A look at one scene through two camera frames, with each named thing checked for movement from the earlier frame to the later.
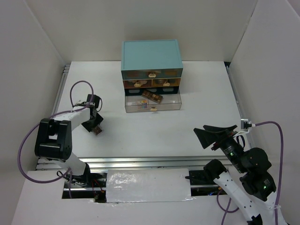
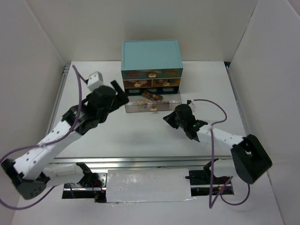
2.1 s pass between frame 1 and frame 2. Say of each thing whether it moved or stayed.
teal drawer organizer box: stayed
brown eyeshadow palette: stayed
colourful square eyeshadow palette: stayed
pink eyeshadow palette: moved
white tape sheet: stayed
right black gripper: moved
